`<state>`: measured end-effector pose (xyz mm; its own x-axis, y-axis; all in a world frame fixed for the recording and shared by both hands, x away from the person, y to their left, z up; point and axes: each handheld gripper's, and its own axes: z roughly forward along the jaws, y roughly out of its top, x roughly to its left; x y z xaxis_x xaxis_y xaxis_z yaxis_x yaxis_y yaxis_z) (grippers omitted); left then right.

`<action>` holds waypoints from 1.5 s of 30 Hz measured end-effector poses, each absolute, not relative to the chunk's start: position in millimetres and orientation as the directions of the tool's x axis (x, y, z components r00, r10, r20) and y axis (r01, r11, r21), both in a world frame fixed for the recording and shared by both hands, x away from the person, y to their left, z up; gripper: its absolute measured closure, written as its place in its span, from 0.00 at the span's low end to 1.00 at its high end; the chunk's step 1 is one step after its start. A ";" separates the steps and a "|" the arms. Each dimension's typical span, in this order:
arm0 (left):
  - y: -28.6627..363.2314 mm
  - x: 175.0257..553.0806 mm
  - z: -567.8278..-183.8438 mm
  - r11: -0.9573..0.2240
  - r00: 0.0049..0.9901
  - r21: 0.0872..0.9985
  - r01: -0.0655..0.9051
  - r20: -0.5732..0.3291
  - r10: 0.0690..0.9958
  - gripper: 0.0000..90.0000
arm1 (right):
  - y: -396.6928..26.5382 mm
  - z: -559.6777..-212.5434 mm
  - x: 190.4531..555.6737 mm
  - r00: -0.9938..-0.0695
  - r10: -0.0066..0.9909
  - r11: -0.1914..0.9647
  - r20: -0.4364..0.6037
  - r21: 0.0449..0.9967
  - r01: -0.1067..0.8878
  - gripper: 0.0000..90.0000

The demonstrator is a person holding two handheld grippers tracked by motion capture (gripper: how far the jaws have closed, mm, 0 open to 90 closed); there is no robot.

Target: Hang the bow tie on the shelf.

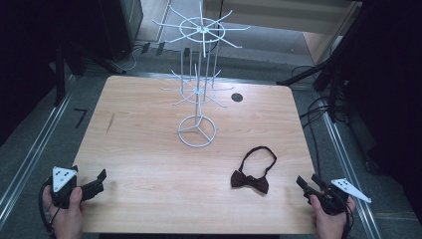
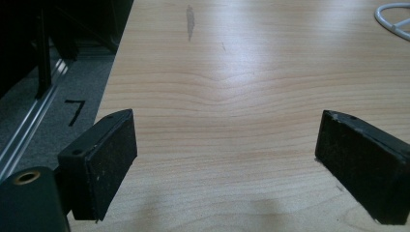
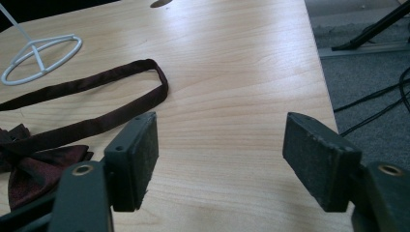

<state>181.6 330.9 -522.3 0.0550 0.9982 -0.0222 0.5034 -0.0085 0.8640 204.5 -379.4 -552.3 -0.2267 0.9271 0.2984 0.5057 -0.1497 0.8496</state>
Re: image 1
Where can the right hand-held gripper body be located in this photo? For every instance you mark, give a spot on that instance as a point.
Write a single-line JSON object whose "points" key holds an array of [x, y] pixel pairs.
{"points": [[335, 195]]}

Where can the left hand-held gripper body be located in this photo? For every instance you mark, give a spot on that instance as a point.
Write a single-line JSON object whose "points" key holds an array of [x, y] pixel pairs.
{"points": [[63, 184]]}

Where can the dark brown bow tie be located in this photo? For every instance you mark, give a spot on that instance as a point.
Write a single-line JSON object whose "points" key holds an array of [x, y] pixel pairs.
{"points": [[250, 179]]}

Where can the person's right hand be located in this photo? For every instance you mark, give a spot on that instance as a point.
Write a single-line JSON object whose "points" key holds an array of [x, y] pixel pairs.
{"points": [[330, 222]]}

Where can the person's left hand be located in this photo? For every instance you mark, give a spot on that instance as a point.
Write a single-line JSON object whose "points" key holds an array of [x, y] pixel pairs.
{"points": [[66, 215]]}

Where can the black metal stand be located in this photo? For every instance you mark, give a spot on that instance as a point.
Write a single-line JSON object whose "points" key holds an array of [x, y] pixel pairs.
{"points": [[61, 63], [331, 76]]}

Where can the dark cabinet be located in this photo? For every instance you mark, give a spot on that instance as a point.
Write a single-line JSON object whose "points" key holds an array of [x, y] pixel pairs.
{"points": [[116, 26]]}

